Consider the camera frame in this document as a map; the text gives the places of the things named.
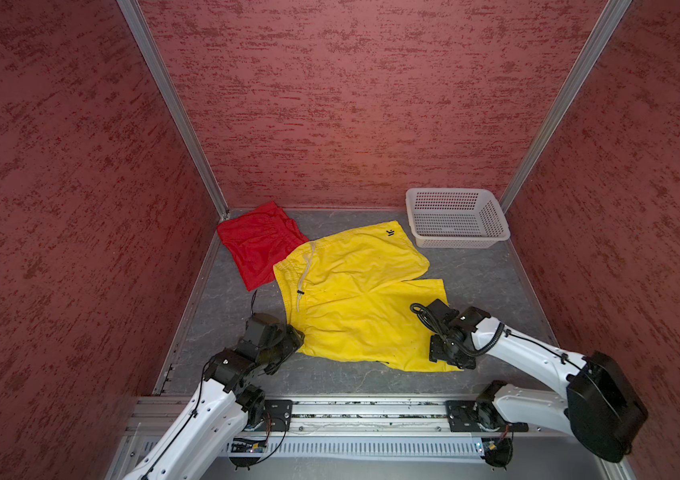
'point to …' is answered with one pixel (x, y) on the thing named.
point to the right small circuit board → (490, 445)
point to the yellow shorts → (357, 296)
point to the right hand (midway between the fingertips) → (445, 365)
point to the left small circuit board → (248, 445)
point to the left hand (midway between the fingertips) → (297, 350)
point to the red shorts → (257, 239)
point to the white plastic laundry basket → (455, 218)
